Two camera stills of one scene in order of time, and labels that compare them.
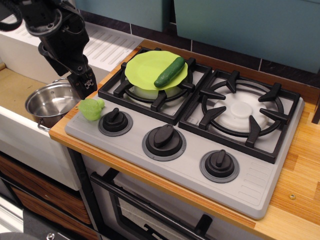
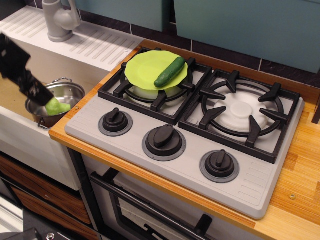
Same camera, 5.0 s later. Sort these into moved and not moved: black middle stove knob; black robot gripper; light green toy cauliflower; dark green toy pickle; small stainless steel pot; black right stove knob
Moved: black robot gripper; light green toy cauliflower
Not moved: black middle stove knob; small stainless steel pot; dark green toy pickle; black right stove knob
